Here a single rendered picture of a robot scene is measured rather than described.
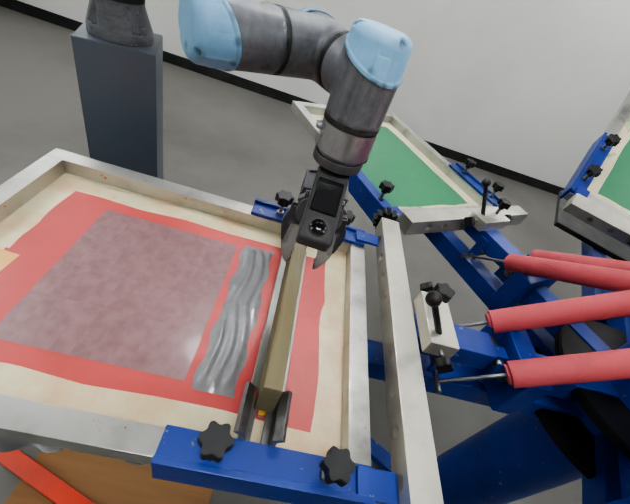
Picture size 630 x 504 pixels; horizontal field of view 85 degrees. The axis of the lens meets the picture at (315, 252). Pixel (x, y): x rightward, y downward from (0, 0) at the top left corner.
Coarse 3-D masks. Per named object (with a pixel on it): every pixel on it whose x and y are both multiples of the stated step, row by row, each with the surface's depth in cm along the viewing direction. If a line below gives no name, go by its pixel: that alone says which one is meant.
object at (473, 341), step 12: (456, 336) 69; (468, 336) 70; (480, 336) 71; (420, 348) 68; (468, 348) 67; (480, 348) 68; (492, 348) 69; (456, 360) 70; (468, 360) 69; (480, 360) 69; (492, 360) 69
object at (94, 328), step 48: (0, 288) 58; (48, 288) 60; (96, 288) 63; (144, 288) 66; (0, 336) 53; (48, 336) 55; (96, 336) 57; (144, 336) 59; (192, 336) 62; (96, 384) 52; (144, 384) 54; (192, 384) 56; (240, 384) 58; (288, 384) 61
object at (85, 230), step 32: (64, 224) 71; (96, 224) 73; (128, 224) 76; (160, 224) 79; (192, 224) 82; (64, 256) 66; (96, 256) 68; (128, 256) 70; (160, 256) 72; (192, 256) 75; (224, 256) 78; (192, 288) 69; (224, 288) 71; (320, 288) 79
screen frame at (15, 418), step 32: (64, 160) 80; (96, 160) 83; (0, 192) 68; (32, 192) 73; (160, 192) 83; (192, 192) 85; (256, 224) 87; (352, 256) 85; (352, 288) 77; (352, 320) 71; (352, 352) 65; (352, 384) 60; (0, 416) 43; (32, 416) 44; (64, 416) 45; (96, 416) 46; (352, 416) 56; (64, 448) 45; (96, 448) 44; (128, 448) 44; (352, 448) 53
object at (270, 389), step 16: (304, 256) 70; (288, 272) 65; (288, 288) 62; (288, 304) 60; (288, 320) 57; (272, 336) 56; (288, 336) 55; (272, 352) 52; (288, 352) 54; (272, 368) 50; (272, 384) 49; (256, 400) 52; (272, 400) 50
